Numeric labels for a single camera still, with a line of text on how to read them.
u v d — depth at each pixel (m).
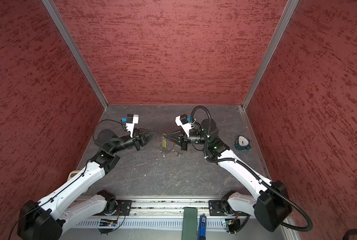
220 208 0.74
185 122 0.57
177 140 0.63
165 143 0.65
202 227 0.68
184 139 0.58
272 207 0.40
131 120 0.57
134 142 0.58
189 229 0.69
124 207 0.74
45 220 0.37
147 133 0.61
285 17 0.74
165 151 0.68
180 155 0.78
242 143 0.95
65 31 0.79
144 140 0.61
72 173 0.83
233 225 0.72
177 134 0.62
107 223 0.72
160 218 0.73
